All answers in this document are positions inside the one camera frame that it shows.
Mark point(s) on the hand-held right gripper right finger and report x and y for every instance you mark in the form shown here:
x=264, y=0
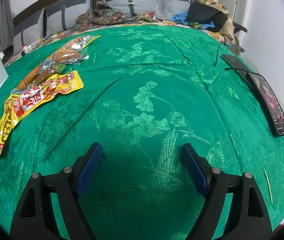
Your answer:
x=194, y=170

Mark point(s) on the small green packet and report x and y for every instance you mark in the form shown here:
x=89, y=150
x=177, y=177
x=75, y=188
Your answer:
x=196, y=25

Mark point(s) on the red and white snack packet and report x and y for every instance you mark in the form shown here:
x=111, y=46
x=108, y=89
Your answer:
x=29, y=102

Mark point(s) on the black smartphone dark screen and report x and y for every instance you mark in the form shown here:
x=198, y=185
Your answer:
x=237, y=65

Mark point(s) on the green patterned blanket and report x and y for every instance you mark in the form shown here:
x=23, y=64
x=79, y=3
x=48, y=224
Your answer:
x=142, y=120

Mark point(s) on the small colourful packets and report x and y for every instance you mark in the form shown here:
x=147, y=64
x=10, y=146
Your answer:
x=148, y=17

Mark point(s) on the clear plastic bag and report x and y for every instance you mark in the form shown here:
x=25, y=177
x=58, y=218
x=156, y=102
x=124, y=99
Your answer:
x=164, y=6

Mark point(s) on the beige patterned scarf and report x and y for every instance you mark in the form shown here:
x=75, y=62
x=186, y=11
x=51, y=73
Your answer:
x=217, y=3

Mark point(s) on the floral bedsheet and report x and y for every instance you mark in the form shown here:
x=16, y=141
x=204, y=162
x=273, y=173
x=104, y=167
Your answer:
x=57, y=36

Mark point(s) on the yellow printed snack packet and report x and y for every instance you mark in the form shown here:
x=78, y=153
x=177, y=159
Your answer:
x=67, y=82

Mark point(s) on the long yellow sausage packet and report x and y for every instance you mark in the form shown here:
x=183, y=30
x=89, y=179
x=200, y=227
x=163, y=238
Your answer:
x=5, y=127

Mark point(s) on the black smartphone lit screen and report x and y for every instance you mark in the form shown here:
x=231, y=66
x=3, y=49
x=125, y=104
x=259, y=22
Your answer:
x=272, y=105

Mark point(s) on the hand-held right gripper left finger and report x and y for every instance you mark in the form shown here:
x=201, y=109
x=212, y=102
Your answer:
x=90, y=167

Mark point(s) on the wooden toothpick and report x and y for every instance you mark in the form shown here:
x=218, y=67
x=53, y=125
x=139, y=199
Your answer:
x=268, y=186

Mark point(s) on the brown sausage clear packet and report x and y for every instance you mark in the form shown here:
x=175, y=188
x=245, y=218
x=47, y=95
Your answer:
x=67, y=55

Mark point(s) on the orange sausage clear packet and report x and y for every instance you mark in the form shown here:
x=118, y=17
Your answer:
x=25, y=80

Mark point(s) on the dark floral cloth bundle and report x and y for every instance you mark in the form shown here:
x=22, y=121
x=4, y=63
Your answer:
x=102, y=16

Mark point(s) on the black chair armrest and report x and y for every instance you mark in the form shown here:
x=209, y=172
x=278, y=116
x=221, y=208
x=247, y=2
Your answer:
x=240, y=27

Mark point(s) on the blue cloth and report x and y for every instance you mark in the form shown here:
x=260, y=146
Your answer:
x=179, y=18

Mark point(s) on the dark brown meat packet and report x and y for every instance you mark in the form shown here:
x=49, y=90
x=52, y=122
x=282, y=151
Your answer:
x=45, y=76

